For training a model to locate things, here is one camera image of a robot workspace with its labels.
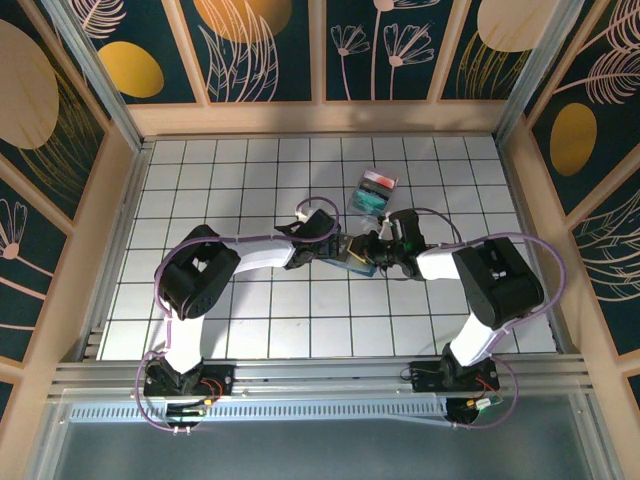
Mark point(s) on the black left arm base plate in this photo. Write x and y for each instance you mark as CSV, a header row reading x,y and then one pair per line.
x,y
225,375

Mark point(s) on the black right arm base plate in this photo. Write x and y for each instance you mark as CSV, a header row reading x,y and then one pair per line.
x,y
422,382

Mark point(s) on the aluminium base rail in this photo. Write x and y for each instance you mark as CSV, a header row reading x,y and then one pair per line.
x,y
320,372

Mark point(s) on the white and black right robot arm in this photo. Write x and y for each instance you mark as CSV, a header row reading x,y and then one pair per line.
x,y
440,262

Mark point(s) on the teal card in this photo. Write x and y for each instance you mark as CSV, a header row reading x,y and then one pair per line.
x,y
367,203

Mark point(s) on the dark striped card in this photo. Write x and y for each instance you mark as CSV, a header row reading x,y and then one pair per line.
x,y
372,189

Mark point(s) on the aluminium side rail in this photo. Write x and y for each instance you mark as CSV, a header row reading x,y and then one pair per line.
x,y
520,200
116,250

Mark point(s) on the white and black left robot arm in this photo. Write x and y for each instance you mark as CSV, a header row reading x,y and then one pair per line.
x,y
262,255

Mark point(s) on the aluminium corner post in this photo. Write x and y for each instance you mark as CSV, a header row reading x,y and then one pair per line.
x,y
531,75
114,102

